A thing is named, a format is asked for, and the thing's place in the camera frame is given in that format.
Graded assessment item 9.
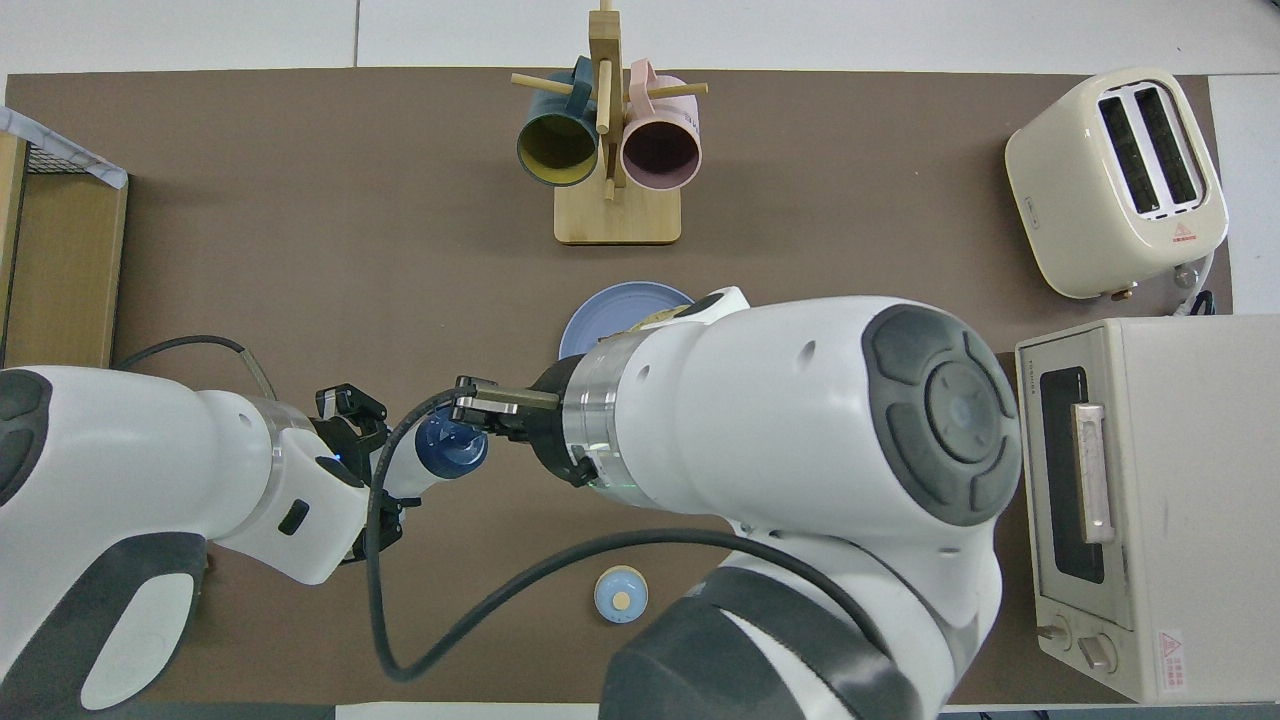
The wooden mug rack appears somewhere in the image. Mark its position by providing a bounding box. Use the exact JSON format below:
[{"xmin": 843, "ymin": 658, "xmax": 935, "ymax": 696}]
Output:
[{"xmin": 510, "ymin": 0, "xmax": 709, "ymax": 246}]

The brown table mat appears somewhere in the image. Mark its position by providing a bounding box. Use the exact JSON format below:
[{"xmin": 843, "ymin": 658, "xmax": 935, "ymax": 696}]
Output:
[{"xmin": 0, "ymin": 68, "xmax": 1216, "ymax": 706}]

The white toaster power cord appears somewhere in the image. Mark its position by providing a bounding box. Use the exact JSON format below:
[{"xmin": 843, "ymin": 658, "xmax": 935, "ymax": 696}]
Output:
[{"xmin": 1172, "ymin": 248, "xmax": 1217, "ymax": 317}]

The blue plate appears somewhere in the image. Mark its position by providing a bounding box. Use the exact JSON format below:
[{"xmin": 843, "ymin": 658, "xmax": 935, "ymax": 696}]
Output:
[{"xmin": 558, "ymin": 281, "xmax": 696, "ymax": 361}]

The pink mug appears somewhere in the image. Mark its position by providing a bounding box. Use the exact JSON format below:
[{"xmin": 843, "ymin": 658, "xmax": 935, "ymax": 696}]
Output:
[{"xmin": 620, "ymin": 58, "xmax": 704, "ymax": 193}]

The cream toaster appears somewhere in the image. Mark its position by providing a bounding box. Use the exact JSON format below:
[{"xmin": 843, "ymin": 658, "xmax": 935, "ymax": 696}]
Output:
[{"xmin": 1004, "ymin": 67, "xmax": 1230, "ymax": 301}]

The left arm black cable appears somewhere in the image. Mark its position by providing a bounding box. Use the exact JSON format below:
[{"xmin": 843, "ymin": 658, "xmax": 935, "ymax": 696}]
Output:
[{"xmin": 115, "ymin": 335, "xmax": 281, "ymax": 401}]

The small blue seasoning jar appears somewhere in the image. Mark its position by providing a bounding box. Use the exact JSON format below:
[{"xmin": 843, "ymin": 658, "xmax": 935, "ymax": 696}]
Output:
[{"xmin": 594, "ymin": 565, "xmax": 649, "ymax": 624}]

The dark teal mug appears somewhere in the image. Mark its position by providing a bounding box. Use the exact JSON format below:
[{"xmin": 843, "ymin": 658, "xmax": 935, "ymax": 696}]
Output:
[{"xmin": 516, "ymin": 56, "xmax": 601, "ymax": 188}]

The squeeze bottle with blue cap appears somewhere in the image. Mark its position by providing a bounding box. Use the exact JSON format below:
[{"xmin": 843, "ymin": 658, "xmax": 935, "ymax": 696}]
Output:
[{"xmin": 380, "ymin": 415, "xmax": 490, "ymax": 501}]

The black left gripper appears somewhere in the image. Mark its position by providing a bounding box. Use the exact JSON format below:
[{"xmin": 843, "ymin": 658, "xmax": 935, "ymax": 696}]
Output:
[{"xmin": 316, "ymin": 384, "xmax": 407, "ymax": 566}]

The black wire mesh basket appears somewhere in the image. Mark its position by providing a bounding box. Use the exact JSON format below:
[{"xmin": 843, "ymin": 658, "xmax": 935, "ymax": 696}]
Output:
[{"xmin": 25, "ymin": 143, "xmax": 86, "ymax": 177}]

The white toaster oven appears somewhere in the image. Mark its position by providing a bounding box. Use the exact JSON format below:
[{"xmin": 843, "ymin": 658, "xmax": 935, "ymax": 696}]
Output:
[{"xmin": 1014, "ymin": 317, "xmax": 1280, "ymax": 704}]

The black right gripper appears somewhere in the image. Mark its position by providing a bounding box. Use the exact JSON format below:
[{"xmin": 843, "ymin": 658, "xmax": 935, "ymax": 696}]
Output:
[{"xmin": 452, "ymin": 355, "xmax": 603, "ymax": 491}]

